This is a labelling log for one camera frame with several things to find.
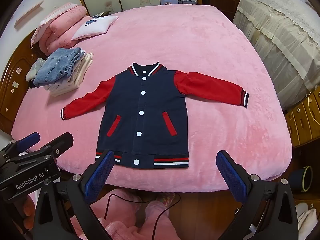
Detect wooden drawer cabinet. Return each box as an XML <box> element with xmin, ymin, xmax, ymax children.
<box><xmin>285</xmin><ymin>85</ymin><xmax>320</xmax><ymax>148</ymax></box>

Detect white printed pillow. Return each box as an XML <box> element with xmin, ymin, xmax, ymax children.
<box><xmin>71</xmin><ymin>15</ymin><xmax>119</xmax><ymax>41</ymax></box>

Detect pink wall strip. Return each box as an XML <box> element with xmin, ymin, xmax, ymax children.
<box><xmin>14</xmin><ymin>1</ymin><xmax>44</xmax><ymax>27</ymax></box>

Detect wooden headboard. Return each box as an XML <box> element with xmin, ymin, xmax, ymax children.
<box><xmin>0</xmin><ymin>29</ymin><xmax>40</xmax><ymax>135</ymax></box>

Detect beige lace covered furniture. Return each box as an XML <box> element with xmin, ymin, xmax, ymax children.
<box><xmin>232</xmin><ymin>0</ymin><xmax>320</xmax><ymax>110</ymax></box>

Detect pink fleece bed blanket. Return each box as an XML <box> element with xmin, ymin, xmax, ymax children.
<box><xmin>11</xmin><ymin>4</ymin><xmax>293</xmax><ymax>193</ymax></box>

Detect person's left hand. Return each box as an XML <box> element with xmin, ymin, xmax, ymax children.
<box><xmin>22</xmin><ymin>194</ymin><xmax>37</xmax><ymax>233</ymax></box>

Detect black cable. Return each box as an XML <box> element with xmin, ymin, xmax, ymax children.
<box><xmin>104</xmin><ymin>194</ymin><xmax>182</xmax><ymax>240</ymax></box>

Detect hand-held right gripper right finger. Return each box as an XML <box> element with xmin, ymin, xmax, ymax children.
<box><xmin>216</xmin><ymin>150</ymin><xmax>300</xmax><ymax>240</ymax></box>

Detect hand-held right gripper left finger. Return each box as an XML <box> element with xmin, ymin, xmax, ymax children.
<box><xmin>34</xmin><ymin>149</ymin><xmax>115</xmax><ymax>240</ymax></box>

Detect folded pink quilt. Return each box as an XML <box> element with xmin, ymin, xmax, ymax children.
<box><xmin>30</xmin><ymin>2</ymin><xmax>88</xmax><ymax>55</ymax></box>

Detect white cloth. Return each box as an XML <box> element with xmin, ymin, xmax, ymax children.
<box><xmin>295</xmin><ymin>202</ymin><xmax>320</xmax><ymax>230</ymax></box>

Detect dark bucket with green rim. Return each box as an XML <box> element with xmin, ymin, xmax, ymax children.
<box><xmin>291</xmin><ymin>165</ymin><xmax>313</xmax><ymax>194</ymax></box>

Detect navy and red varsity jacket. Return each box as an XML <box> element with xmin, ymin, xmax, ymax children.
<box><xmin>61</xmin><ymin>62</ymin><xmax>250</xmax><ymax>168</ymax></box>

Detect folded grey cloth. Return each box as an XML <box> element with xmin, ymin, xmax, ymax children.
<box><xmin>26</xmin><ymin>58</ymin><xmax>45</xmax><ymax>82</ymax></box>

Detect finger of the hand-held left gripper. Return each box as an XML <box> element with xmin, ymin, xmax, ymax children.
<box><xmin>15</xmin><ymin>132</ymin><xmax>74</xmax><ymax>164</ymax></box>
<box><xmin>0</xmin><ymin>132</ymin><xmax>41</xmax><ymax>155</ymax></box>

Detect person's pink fleece pants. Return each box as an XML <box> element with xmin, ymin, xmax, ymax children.
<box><xmin>25</xmin><ymin>187</ymin><xmax>175</xmax><ymax>240</ymax></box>

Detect folded white clothes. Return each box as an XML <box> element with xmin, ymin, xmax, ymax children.
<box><xmin>44</xmin><ymin>52</ymin><xmax>94</xmax><ymax>97</ymax></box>

